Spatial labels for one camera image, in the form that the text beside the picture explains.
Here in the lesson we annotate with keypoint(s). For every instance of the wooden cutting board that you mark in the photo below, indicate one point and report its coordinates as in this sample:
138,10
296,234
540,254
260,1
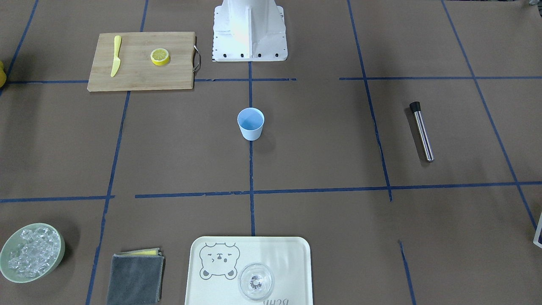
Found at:
137,72

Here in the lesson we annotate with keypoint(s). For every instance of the light blue cup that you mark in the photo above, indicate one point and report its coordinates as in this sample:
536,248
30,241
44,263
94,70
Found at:
251,122

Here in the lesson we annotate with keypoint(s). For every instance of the yellow lemon at edge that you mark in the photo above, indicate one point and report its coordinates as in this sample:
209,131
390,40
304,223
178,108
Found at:
3,76

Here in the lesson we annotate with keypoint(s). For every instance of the cream bear tray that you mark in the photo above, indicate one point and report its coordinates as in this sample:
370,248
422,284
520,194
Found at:
216,263

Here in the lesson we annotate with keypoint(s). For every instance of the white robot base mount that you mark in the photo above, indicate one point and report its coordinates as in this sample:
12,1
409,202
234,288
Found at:
249,30

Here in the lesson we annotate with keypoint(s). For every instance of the grey folded cloth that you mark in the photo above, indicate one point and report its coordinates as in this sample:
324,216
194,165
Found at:
136,277

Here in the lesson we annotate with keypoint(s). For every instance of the clear wine glass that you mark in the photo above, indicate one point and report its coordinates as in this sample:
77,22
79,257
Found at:
256,282

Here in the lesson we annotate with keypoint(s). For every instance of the white box at edge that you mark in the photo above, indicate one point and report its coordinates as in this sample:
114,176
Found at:
538,231

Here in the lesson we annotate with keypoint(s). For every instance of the green bowl of ice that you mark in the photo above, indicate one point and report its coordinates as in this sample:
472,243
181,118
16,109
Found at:
31,253

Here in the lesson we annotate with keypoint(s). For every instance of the steel muddler black tip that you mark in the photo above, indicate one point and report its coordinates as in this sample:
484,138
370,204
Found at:
415,108

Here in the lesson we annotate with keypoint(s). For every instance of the half lemon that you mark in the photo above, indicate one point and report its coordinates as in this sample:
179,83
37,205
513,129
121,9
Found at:
160,57

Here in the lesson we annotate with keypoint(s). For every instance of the yellow plastic knife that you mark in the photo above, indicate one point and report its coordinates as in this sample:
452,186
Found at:
116,59

